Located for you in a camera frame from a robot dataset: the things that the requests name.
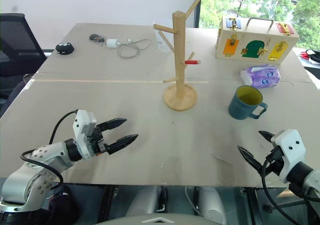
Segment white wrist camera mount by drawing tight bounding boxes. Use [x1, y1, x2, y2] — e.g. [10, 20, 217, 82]
[72, 109, 98, 160]
[271, 128, 307, 184]

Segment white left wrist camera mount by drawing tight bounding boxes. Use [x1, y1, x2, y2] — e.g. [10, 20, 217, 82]
[72, 109, 98, 160]

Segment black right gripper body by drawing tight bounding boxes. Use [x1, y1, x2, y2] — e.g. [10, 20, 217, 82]
[261, 146, 286, 178]

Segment purple tissue pack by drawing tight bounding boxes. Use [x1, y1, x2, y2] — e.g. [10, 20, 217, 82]
[239, 63, 281, 89]

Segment grey robot torso top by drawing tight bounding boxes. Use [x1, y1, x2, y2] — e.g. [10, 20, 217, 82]
[96, 211, 221, 225]

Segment white charger with cable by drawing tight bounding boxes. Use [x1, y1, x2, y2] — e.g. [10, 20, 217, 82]
[104, 37, 153, 59]

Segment wooden lock latch box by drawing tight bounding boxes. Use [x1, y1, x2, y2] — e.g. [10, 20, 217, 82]
[215, 16, 300, 65]

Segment wooden mug tree stand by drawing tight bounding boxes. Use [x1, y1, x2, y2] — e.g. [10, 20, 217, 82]
[152, 0, 202, 112]

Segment blue mug yellow inside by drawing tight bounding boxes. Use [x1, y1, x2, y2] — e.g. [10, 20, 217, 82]
[227, 85, 269, 120]

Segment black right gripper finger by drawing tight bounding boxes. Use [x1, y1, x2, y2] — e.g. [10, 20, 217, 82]
[258, 130, 276, 148]
[237, 145, 264, 175]

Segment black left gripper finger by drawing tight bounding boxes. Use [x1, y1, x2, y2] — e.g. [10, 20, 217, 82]
[104, 133, 139, 156]
[96, 118, 128, 133]

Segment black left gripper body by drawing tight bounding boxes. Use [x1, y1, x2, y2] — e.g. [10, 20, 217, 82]
[87, 123, 108, 157]

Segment silver robot legs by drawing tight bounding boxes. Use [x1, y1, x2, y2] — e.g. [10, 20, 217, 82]
[124, 185, 228, 225]

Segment black mesh office chair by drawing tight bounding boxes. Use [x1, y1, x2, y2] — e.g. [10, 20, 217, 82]
[0, 13, 48, 100]

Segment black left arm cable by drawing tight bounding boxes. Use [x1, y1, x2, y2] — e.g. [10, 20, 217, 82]
[20, 109, 78, 193]

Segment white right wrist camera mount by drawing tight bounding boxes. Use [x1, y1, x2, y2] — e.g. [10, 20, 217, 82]
[271, 128, 307, 184]

